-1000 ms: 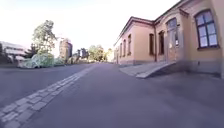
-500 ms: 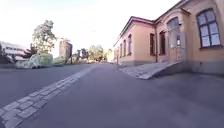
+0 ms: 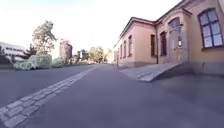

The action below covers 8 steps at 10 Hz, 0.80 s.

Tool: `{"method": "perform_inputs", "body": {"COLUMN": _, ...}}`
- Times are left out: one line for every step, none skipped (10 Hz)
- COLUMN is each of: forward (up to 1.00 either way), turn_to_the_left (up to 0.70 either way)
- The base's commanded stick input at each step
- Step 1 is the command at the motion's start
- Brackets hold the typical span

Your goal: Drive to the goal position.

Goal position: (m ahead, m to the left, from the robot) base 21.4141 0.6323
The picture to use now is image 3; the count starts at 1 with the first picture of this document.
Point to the group of distant trees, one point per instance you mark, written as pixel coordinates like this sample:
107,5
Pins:
95,54

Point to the grey asphalt path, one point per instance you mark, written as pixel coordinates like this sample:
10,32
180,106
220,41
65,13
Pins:
113,100

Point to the stone ramp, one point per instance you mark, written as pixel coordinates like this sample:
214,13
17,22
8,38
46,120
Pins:
150,71

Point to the yellow building with arched windows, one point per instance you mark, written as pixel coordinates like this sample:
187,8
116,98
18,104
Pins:
143,41

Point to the brick tower building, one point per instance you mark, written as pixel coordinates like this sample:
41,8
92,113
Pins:
66,50

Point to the tall leafy tree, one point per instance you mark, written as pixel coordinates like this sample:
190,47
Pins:
44,37

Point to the row of green bushes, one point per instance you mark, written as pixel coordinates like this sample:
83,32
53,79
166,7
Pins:
36,62

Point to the grey asphalt road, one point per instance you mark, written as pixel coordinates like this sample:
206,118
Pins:
30,80

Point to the grey cobblestone strip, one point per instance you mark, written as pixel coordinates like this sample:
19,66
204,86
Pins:
30,104

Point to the white building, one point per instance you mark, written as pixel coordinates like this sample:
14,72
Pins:
11,50

